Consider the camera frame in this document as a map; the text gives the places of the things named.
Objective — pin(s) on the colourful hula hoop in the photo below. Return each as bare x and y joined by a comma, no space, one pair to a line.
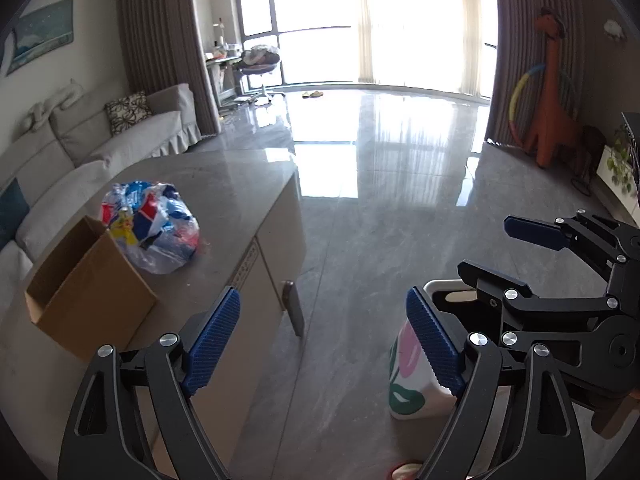
515,95

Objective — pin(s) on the colourful plastic bag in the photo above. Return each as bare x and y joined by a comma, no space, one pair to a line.
155,230

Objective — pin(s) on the white desk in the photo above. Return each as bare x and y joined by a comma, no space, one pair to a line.
220,67

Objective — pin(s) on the orange giraffe toy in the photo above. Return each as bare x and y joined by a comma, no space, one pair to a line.
550,110

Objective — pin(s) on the brown curtain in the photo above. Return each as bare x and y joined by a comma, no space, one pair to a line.
515,20
160,35

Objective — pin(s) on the brown cardboard box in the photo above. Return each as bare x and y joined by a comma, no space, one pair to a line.
95,300

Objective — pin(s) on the black television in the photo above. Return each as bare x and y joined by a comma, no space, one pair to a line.
631,132

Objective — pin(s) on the floral white waste bin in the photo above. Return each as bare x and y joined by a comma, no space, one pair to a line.
410,400

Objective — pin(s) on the light grey sofa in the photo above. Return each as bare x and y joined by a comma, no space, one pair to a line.
140,135

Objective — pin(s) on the green potted plant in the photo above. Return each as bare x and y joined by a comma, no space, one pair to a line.
620,160

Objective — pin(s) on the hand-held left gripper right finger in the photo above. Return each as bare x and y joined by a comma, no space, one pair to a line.
432,342

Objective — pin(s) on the person's right hand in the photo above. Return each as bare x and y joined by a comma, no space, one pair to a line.
615,417

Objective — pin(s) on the large window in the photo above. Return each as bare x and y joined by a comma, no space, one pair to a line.
375,25

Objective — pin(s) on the blue wall picture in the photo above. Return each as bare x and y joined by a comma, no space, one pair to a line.
40,35

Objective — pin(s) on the dark plant stand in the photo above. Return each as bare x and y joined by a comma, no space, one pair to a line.
592,150

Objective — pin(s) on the swivel chair with clothes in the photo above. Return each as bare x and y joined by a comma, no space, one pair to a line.
260,62

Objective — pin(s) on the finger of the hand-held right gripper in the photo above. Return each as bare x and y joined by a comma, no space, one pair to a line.
535,232
500,282

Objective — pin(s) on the white wall ornament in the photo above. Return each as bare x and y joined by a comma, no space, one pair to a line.
614,29

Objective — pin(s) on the white plush toy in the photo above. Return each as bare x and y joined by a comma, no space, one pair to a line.
47,107

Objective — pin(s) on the teal cushion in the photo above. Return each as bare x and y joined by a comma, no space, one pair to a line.
11,210

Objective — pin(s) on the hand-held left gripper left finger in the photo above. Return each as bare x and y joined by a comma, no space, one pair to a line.
212,340

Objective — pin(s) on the flower patterned cushion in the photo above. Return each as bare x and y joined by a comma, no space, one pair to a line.
127,112

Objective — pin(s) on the white low cabinet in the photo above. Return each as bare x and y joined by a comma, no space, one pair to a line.
617,200

